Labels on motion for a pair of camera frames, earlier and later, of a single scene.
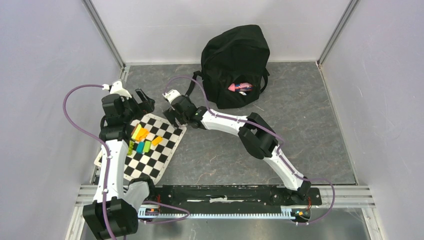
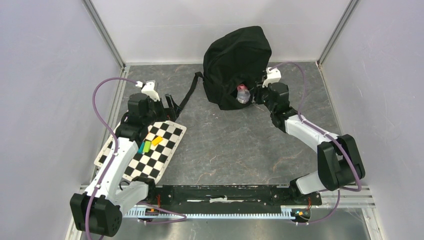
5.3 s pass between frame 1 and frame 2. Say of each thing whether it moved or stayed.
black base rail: stayed
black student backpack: stayed
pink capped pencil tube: moved
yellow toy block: stayed
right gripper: moved
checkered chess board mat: stayed
